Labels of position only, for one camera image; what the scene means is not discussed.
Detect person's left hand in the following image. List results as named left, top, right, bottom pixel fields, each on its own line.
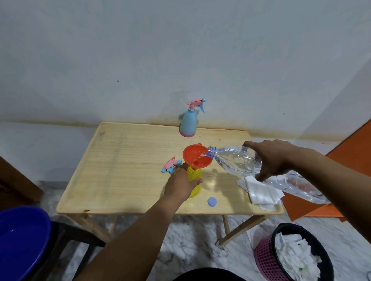
left=163, top=162, right=204, bottom=205

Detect person's right hand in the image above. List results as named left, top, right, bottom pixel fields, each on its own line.
left=242, top=139, right=302, bottom=182

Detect yellow spray bottle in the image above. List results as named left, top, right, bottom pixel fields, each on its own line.
left=187, top=165, right=203, bottom=199

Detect red plastic funnel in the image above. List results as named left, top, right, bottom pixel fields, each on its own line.
left=182, top=143, right=213, bottom=168

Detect clear plastic water bottle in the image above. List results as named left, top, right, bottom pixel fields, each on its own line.
left=207, top=144, right=331, bottom=205

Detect person's left forearm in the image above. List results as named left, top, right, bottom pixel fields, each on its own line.
left=74, top=192, right=189, bottom=281

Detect person's right forearm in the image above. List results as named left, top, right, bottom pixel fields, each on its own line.
left=289, top=146, right=371, bottom=244

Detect person's black shorts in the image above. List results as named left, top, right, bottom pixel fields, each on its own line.
left=174, top=267, right=247, bottom=281

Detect stack of white paper tissues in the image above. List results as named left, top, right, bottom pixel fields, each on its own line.
left=235, top=175, right=286, bottom=212

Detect orange shelf cabinet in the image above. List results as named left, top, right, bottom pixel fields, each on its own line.
left=281, top=118, right=371, bottom=223

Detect crumpled white paper waste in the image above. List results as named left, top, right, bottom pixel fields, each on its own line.
left=274, top=232, right=323, bottom=281

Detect pink mesh waste basket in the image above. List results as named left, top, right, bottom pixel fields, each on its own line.
left=254, top=234, right=288, bottom=281

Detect black stool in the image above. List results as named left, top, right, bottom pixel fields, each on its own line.
left=32, top=220, right=106, bottom=281

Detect brown wooden furniture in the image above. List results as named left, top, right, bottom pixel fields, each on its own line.
left=0, top=156, right=44, bottom=212

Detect blue plastic basin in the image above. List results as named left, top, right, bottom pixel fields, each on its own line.
left=0, top=206, right=52, bottom=281

